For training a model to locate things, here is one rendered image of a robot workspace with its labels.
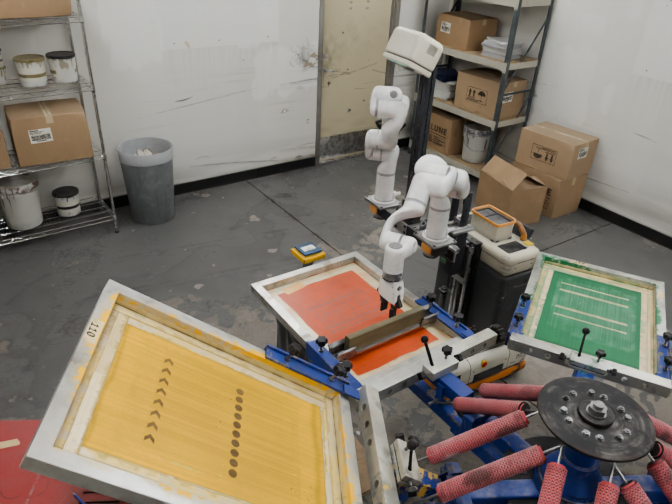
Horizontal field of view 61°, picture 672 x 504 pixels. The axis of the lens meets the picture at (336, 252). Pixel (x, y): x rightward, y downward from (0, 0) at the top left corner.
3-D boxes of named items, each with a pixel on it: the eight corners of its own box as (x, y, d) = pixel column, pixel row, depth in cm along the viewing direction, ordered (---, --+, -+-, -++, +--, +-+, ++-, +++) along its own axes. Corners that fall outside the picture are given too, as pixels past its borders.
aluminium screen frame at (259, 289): (250, 291, 258) (250, 284, 256) (355, 257, 287) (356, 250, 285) (353, 400, 203) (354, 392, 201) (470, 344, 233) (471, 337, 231)
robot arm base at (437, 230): (442, 227, 280) (446, 198, 272) (458, 238, 271) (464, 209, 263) (416, 233, 273) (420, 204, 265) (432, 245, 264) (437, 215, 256)
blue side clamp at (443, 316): (413, 311, 252) (414, 298, 249) (421, 308, 255) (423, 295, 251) (462, 349, 232) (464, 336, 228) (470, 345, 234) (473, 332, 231)
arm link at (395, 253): (396, 229, 218) (420, 235, 215) (393, 253, 224) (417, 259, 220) (382, 246, 206) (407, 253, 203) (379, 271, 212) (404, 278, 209)
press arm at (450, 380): (425, 378, 209) (427, 368, 206) (438, 372, 212) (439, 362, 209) (460, 408, 197) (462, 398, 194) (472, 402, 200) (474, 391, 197)
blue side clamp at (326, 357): (305, 355, 224) (305, 341, 221) (316, 350, 227) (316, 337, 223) (350, 403, 203) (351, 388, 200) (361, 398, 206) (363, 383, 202)
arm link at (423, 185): (425, 166, 237) (461, 173, 232) (409, 212, 232) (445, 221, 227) (420, 147, 222) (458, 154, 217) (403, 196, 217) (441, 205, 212)
